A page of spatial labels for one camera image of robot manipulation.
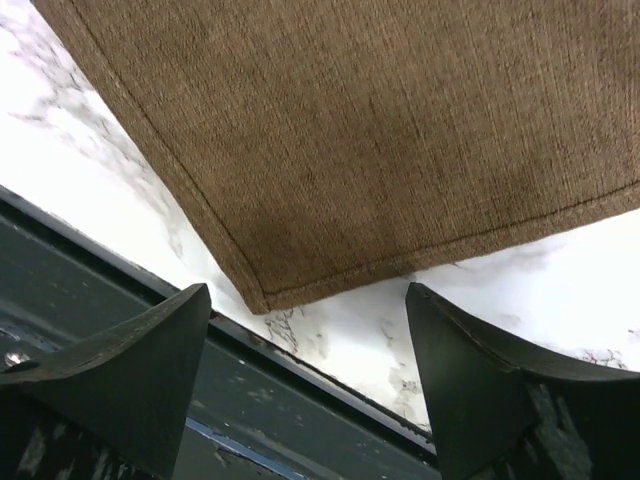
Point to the black mounting base rail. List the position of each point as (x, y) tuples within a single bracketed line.
[(250, 416)]

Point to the brown cloth napkin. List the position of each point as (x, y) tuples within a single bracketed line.
[(320, 146)]

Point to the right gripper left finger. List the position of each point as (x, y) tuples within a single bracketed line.
[(112, 406)]

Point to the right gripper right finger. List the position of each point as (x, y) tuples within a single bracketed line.
[(501, 407)]

